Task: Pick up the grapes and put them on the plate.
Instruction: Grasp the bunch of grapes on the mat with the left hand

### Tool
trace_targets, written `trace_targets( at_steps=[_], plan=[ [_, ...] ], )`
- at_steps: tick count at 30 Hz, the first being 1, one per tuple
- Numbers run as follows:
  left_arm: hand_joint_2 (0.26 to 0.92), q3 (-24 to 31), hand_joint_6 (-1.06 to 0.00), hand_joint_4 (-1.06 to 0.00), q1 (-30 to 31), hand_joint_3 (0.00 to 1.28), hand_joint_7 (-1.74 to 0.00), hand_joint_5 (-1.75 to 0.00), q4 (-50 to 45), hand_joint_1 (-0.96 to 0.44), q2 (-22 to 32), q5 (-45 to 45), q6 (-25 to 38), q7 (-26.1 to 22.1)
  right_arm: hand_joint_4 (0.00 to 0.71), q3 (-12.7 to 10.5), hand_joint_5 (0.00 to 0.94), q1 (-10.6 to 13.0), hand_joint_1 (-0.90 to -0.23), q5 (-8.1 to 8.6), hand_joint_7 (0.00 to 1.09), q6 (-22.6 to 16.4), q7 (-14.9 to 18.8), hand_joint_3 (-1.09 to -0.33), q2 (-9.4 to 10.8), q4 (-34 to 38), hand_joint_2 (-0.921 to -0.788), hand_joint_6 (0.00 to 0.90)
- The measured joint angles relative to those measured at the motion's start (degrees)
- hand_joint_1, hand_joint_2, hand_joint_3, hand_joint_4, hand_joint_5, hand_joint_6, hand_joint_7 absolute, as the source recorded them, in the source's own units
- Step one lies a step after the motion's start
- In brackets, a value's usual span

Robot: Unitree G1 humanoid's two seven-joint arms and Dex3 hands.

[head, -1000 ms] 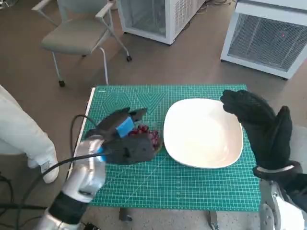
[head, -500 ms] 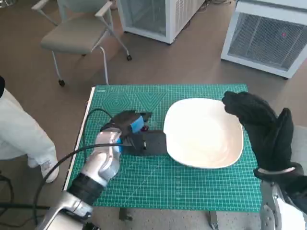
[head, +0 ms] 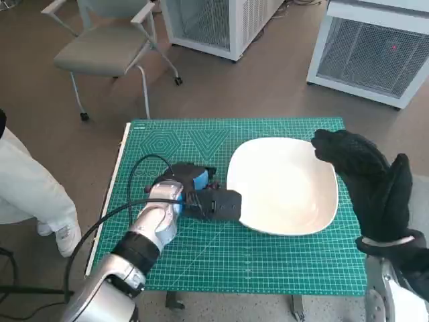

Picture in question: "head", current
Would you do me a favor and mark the black left hand blue tape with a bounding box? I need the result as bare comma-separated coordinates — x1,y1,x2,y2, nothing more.
152,162,222,209

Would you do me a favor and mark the black gloved right hand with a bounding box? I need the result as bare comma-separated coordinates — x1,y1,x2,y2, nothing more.
310,129,415,243

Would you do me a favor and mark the white plate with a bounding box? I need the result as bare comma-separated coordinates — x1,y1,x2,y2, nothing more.
226,137,339,236

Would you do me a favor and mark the green cutting mat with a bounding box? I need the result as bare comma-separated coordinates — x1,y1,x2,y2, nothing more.
85,116,368,298

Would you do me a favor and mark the white cabinet mesh panel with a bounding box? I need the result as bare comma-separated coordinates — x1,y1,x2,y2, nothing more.
306,0,429,111

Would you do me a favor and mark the metal table leg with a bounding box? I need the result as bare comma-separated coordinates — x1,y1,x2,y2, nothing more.
165,290,186,311
290,294,306,319

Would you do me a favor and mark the white cabinet louvred side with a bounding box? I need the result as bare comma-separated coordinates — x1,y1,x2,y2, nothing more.
160,0,288,62

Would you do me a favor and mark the person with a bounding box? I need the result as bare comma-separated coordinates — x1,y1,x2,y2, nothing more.
0,109,82,258

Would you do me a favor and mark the black stand bar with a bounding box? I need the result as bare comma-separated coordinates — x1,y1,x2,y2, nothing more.
0,284,74,297

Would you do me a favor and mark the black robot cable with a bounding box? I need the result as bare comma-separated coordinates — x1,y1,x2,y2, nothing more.
128,154,177,232
63,198,184,298

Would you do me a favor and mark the grey chair white frame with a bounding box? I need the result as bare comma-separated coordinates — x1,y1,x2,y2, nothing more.
40,0,184,122

